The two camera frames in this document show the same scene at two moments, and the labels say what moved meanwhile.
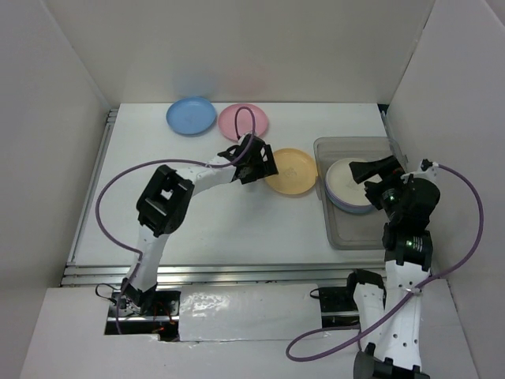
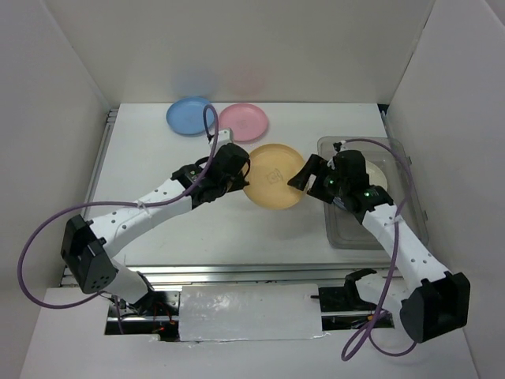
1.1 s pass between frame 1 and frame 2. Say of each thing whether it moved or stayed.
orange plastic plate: moved
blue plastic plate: stayed
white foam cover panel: stayed
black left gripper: moved
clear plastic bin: stayed
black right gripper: moved
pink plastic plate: stayed
